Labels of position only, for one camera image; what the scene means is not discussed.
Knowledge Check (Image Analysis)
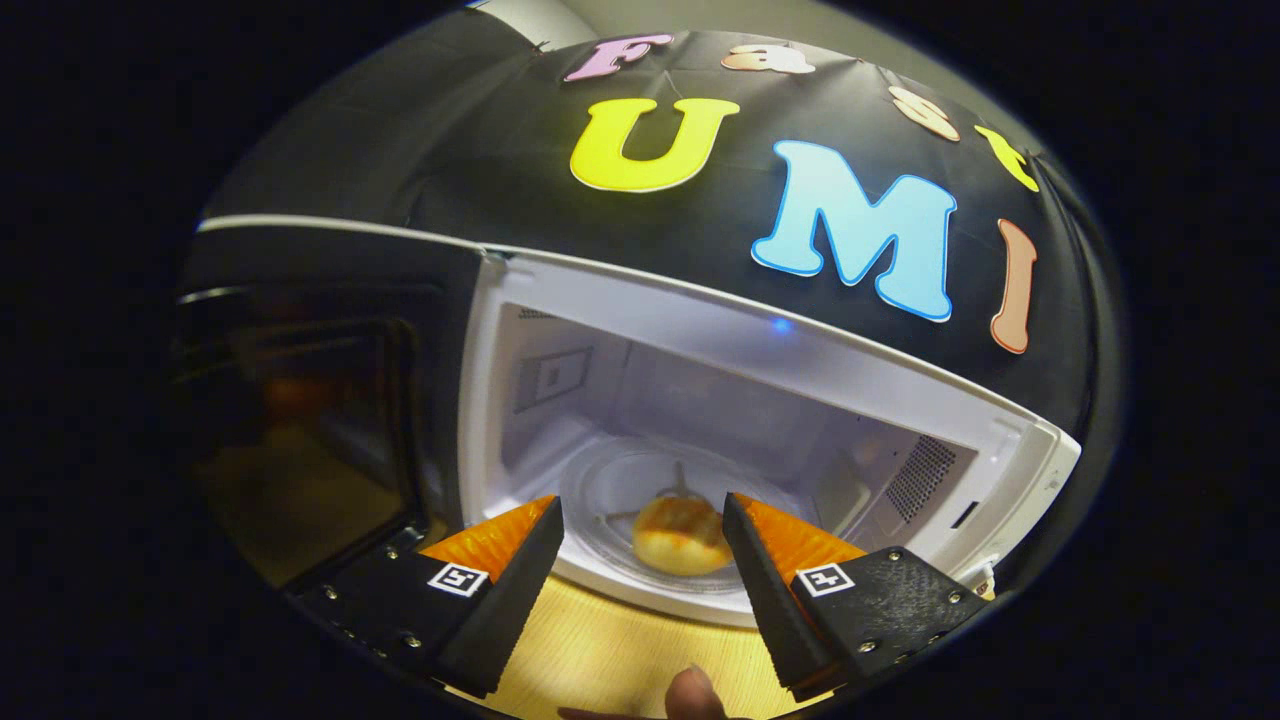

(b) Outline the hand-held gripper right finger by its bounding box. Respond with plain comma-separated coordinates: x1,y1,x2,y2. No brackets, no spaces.
722,492,993,703

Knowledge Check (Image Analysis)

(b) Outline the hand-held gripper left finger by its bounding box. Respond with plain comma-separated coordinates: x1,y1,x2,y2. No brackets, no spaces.
285,494,566,699

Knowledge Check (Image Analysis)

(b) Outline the golden bread bun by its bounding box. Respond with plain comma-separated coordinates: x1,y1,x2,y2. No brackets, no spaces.
632,495,736,577

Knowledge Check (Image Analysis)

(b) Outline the white microwave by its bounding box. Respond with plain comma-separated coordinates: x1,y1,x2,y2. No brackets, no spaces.
172,214,1083,631

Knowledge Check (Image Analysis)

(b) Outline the glass turntable plate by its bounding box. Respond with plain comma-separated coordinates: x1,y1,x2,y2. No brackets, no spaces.
558,440,831,599

